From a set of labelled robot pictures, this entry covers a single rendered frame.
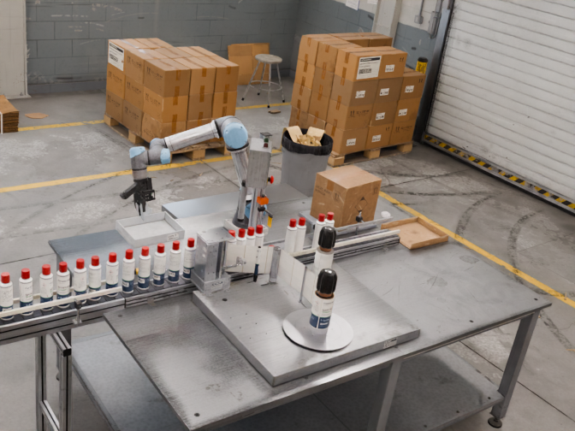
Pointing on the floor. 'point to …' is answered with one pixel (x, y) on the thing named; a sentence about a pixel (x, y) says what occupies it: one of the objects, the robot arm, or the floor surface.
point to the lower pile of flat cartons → (8, 116)
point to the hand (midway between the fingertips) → (141, 218)
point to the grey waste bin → (302, 170)
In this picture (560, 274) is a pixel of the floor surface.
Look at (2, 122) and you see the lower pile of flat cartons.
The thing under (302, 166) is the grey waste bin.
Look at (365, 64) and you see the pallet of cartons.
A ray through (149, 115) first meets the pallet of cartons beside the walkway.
